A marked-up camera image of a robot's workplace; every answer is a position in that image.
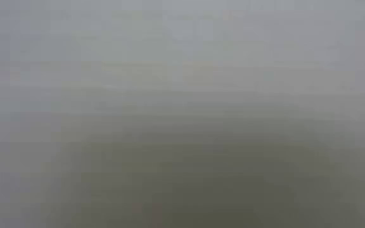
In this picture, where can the beige fabric storage bin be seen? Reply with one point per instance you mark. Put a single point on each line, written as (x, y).
(182, 126)

